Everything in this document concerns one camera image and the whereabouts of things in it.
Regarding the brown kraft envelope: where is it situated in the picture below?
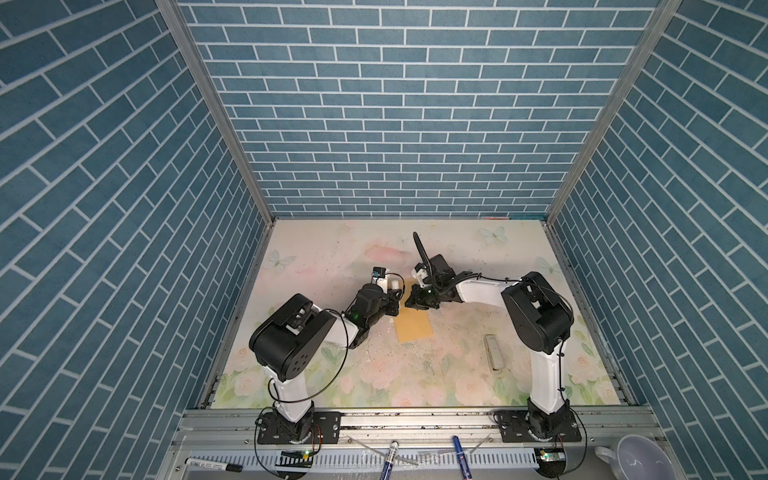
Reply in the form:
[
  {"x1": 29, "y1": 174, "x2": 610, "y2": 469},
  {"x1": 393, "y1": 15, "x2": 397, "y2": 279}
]
[{"x1": 394, "y1": 279, "x2": 434, "y2": 344}]

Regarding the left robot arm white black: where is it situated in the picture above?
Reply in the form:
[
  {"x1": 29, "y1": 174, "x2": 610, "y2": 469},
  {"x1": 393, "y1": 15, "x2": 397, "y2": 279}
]
[{"x1": 248, "y1": 277, "x2": 404, "y2": 425}]

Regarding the blue white marker pen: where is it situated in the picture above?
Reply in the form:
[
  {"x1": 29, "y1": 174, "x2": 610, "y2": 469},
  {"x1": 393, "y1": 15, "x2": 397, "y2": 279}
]
[{"x1": 379, "y1": 440, "x2": 399, "y2": 480}]

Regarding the left circuit board green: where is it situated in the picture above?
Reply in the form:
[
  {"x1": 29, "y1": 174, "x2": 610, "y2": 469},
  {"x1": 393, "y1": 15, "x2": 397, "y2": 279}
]
[{"x1": 274, "y1": 451, "x2": 314, "y2": 480}]

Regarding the circuit board green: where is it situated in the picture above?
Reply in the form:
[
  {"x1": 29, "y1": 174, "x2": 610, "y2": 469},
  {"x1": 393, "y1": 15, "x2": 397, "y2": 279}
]
[
  {"x1": 274, "y1": 451, "x2": 314, "y2": 480},
  {"x1": 534, "y1": 448, "x2": 567, "y2": 479}
]

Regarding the right circuit board green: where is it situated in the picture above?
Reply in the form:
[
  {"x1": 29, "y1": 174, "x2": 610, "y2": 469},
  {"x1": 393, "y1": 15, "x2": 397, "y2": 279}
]
[{"x1": 534, "y1": 448, "x2": 567, "y2": 479}]

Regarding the black marker pen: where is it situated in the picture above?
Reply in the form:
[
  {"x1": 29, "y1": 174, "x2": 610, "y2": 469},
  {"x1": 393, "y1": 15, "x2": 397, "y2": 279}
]
[{"x1": 185, "y1": 457, "x2": 243, "y2": 473}]

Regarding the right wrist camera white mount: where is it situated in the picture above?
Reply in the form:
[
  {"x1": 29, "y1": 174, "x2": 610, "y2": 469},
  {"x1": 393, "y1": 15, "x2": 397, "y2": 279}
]
[{"x1": 413, "y1": 267, "x2": 431, "y2": 286}]

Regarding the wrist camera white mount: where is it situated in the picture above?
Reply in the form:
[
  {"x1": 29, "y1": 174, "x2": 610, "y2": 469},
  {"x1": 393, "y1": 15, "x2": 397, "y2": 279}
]
[
  {"x1": 413, "y1": 267, "x2": 431, "y2": 286},
  {"x1": 371, "y1": 267, "x2": 404, "y2": 300}
]

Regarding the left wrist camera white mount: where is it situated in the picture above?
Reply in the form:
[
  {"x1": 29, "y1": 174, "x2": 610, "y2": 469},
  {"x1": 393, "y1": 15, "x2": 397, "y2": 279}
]
[{"x1": 371, "y1": 267, "x2": 404, "y2": 300}]

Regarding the black corrugated cable conduit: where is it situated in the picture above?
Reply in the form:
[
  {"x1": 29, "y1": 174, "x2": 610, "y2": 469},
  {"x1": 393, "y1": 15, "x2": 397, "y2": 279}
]
[{"x1": 412, "y1": 231, "x2": 436, "y2": 277}]

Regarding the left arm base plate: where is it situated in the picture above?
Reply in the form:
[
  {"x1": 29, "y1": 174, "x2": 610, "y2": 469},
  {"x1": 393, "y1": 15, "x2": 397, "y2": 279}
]
[{"x1": 257, "y1": 409, "x2": 342, "y2": 445}]

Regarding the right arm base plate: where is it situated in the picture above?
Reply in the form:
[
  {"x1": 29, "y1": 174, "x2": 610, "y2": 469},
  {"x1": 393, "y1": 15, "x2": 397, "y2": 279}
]
[{"x1": 491, "y1": 406, "x2": 583, "y2": 443}]

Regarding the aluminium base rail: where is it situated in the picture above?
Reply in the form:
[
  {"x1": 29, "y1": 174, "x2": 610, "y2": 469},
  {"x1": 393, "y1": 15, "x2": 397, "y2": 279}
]
[{"x1": 159, "y1": 405, "x2": 680, "y2": 479}]

